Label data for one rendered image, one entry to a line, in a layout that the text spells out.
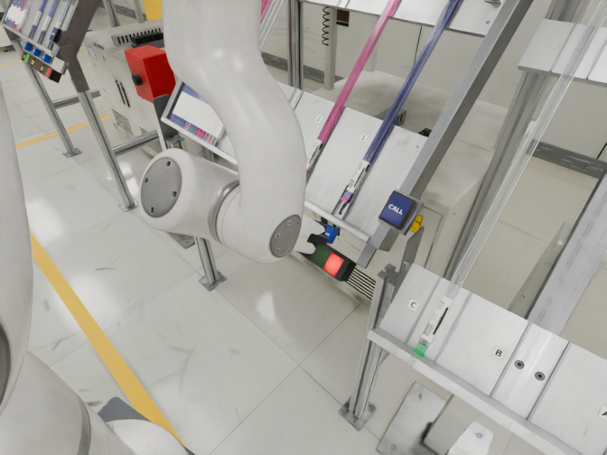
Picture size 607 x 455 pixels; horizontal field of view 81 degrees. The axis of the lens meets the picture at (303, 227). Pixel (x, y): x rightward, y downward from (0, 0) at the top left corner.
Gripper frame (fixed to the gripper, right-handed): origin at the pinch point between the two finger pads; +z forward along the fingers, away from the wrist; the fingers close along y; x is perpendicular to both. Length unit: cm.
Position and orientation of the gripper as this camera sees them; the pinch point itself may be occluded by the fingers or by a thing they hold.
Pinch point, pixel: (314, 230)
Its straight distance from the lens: 62.0
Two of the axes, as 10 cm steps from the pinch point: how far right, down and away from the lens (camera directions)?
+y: 7.2, 4.7, -5.1
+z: 5.1, 1.4, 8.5
